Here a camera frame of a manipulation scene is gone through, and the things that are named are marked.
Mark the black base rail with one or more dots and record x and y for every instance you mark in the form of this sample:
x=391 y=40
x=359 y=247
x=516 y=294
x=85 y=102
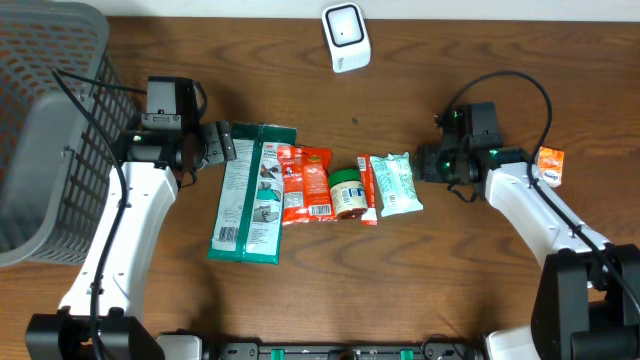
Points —
x=435 y=347

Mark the red stick sachet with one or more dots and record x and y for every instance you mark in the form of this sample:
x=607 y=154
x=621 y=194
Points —
x=369 y=218

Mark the red snack bag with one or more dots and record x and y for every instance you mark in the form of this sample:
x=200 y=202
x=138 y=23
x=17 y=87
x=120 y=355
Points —
x=306 y=195

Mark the green white package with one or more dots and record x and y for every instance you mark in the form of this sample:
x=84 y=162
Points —
x=248 y=225

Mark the small orange carton box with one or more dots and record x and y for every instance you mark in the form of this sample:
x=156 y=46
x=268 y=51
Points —
x=550 y=163

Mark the mint green wipes pack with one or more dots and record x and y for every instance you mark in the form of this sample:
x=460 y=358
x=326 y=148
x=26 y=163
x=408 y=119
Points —
x=394 y=178

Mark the green lid jar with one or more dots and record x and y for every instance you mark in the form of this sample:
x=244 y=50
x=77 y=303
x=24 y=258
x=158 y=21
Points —
x=347 y=194

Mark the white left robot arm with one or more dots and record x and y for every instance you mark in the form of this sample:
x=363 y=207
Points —
x=100 y=317

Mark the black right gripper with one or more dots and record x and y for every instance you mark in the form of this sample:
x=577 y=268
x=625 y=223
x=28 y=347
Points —
x=425 y=169

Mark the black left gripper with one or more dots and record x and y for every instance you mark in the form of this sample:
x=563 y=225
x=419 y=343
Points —
x=220 y=143

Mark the white barcode scanner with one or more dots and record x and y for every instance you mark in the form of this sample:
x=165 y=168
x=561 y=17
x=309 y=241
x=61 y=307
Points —
x=346 y=37

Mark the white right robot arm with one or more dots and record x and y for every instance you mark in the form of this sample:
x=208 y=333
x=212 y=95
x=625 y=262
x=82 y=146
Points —
x=587 y=303

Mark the grey plastic shopping basket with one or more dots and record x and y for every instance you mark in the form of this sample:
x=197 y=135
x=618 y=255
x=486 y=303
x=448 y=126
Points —
x=54 y=168

